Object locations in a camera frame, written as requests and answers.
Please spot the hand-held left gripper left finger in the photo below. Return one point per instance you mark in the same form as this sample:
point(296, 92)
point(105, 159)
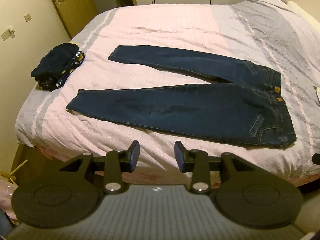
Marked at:
point(134, 156)

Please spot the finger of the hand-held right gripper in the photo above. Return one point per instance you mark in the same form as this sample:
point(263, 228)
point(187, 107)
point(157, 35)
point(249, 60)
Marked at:
point(317, 158)

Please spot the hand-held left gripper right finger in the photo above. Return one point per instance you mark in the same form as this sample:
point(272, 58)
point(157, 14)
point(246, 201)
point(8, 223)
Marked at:
point(180, 157)

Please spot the dark blue denim jeans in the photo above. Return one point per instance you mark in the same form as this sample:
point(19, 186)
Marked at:
point(200, 105)

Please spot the pink floral bed sheet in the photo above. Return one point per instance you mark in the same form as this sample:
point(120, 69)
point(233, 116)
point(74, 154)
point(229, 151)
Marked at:
point(160, 178)

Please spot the white crumpled garment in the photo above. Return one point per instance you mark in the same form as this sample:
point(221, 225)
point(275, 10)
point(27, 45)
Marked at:
point(317, 95)

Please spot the wooden stick rack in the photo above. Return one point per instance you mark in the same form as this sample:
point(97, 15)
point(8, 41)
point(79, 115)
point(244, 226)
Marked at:
point(12, 171)

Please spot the pink lace cloth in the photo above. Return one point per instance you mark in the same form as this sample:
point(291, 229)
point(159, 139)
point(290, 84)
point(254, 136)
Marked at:
point(7, 197)

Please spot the bed with pink cover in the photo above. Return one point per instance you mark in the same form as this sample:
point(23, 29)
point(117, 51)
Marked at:
point(162, 25)

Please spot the long white pillow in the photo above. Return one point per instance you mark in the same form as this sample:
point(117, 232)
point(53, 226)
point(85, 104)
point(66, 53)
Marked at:
point(307, 15)

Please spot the wooden door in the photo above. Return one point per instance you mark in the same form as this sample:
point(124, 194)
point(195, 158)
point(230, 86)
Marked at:
point(72, 12)

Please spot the wooden bed frame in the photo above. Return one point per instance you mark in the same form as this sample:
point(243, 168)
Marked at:
point(32, 165)

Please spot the small wall switch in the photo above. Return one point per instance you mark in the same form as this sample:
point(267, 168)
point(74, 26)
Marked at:
point(27, 17)

